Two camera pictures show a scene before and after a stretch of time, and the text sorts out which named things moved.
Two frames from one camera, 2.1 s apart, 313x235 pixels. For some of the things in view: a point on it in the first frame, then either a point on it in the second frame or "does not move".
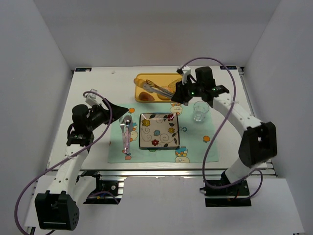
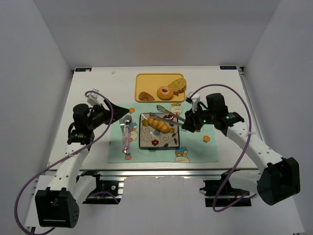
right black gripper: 181,92 → 190,121
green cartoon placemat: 195,138 does not move
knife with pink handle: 130,129 does not move
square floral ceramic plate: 159,130 does not move
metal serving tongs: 150,86 → 181,120
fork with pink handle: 122,125 does not move
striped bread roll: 139,82 → 158,125
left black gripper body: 107,110 does not move
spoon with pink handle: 127,121 does not move
